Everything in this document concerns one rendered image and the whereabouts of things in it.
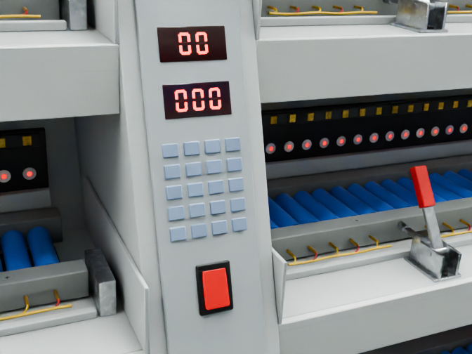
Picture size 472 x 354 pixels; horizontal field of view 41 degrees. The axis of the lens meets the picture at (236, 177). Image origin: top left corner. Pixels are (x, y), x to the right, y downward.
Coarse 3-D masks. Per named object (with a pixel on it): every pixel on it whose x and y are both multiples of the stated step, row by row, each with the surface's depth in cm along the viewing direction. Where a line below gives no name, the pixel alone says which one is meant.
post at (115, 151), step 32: (128, 0) 39; (128, 32) 39; (128, 64) 40; (256, 64) 43; (128, 96) 40; (256, 96) 43; (96, 128) 49; (128, 128) 40; (256, 128) 43; (96, 160) 50; (128, 160) 40; (256, 160) 43; (96, 192) 52; (128, 192) 41; (256, 192) 43; (128, 224) 42; (256, 224) 44; (160, 288) 41; (160, 320) 41; (160, 352) 41
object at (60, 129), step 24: (360, 96) 70; (384, 96) 71; (408, 96) 73; (432, 96) 74; (48, 120) 57; (72, 120) 58; (48, 144) 57; (72, 144) 58; (48, 168) 57; (72, 168) 58; (360, 168) 71; (72, 192) 58; (72, 216) 58
